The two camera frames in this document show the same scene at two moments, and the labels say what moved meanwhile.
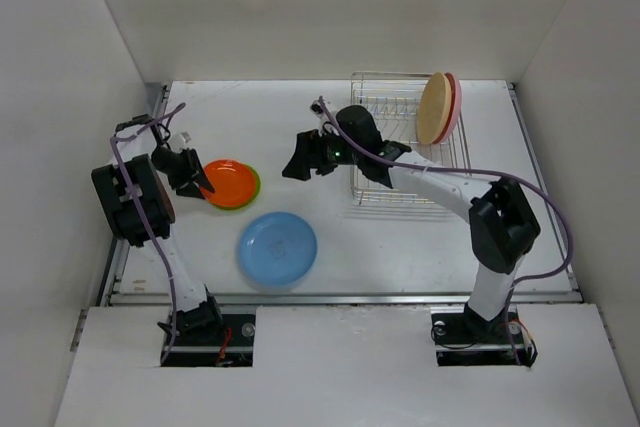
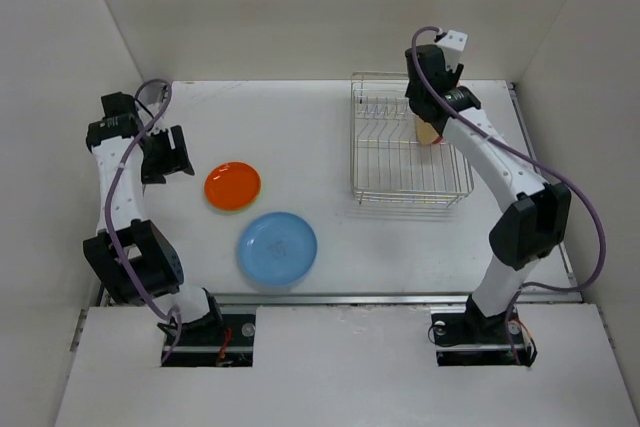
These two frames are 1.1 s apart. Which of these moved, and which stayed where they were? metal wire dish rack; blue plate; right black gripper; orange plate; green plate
Moved: right black gripper; green plate
Stayed: blue plate; metal wire dish rack; orange plate
